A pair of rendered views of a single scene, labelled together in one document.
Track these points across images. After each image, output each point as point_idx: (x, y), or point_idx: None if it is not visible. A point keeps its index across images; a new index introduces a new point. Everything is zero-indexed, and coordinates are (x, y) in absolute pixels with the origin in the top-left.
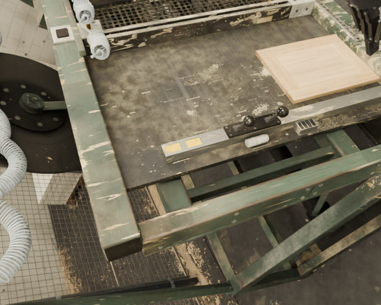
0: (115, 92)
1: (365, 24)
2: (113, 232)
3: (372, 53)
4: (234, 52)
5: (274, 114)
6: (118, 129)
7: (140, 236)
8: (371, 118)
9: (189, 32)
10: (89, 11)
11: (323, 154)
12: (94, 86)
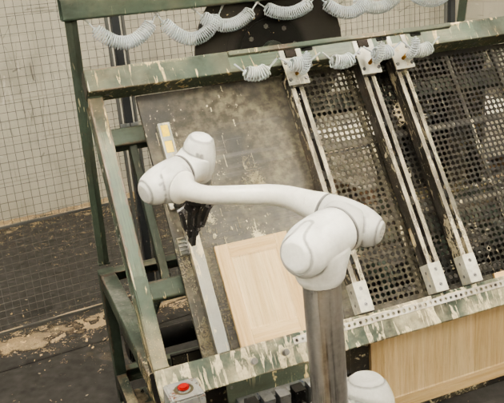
0: (234, 98)
1: (194, 217)
2: (92, 77)
3: (189, 241)
4: (287, 212)
5: (194, 217)
6: (194, 97)
7: (88, 93)
8: (192, 319)
9: (312, 169)
10: (294, 65)
11: (160, 265)
12: (243, 82)
